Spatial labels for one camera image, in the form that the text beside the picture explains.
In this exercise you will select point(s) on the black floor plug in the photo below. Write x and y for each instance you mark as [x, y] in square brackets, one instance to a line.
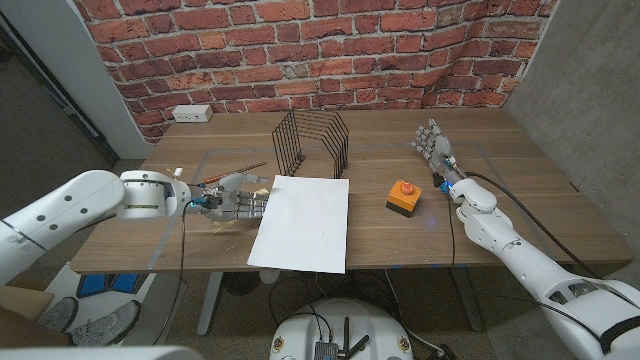
[442, 352]

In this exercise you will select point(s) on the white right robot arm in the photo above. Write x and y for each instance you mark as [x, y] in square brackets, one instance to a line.
[525, 265]

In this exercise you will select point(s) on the tan cardboard box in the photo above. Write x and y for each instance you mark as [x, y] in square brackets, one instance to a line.
[25, 300]

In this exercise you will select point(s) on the printed red brick backdrop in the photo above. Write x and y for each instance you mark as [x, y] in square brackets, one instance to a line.
[325, 50]

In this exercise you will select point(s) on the black router with antennas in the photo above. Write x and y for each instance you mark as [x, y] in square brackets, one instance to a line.
[327, 350]

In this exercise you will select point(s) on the orange emergency stop button box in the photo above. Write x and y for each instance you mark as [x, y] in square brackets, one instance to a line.
[404, 197]

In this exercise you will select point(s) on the grey sneaker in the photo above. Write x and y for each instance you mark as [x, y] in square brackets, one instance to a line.
[59, 315]
[107, 325]

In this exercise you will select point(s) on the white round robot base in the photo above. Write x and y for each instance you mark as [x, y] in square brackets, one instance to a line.
[340, 325]

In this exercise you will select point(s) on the red-brown pen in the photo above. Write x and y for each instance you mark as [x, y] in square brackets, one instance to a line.
[220, 177]

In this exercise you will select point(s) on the white paper file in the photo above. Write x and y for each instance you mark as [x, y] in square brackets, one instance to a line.
[302, 225]

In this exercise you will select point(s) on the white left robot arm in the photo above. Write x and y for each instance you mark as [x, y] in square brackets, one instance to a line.
[75, 205]

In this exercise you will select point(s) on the white floor mat blue shapes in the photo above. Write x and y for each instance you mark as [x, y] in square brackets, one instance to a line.
[150, 310]

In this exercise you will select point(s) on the white table leg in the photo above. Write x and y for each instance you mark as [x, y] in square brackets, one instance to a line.
[210, 305]

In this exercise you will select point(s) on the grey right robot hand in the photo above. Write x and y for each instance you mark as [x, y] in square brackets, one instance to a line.
[440, 150]

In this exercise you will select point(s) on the brown trouser leg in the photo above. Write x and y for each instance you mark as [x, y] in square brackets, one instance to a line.
[30, 335]

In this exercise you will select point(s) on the white round table foot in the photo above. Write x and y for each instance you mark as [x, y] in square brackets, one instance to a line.
[269, 276]

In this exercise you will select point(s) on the dark round floor object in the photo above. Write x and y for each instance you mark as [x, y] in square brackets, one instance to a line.
[241, 284]

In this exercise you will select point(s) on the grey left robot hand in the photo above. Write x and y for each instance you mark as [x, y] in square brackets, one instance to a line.
[230, 200]

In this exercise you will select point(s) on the grey table leg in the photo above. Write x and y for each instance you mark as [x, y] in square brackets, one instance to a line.
[470, 300]

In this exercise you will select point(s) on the gold plastic wrap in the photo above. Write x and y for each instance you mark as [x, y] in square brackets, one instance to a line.
[224, 227]

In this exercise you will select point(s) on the white power strip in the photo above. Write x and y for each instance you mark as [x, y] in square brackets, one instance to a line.
[192, 113]

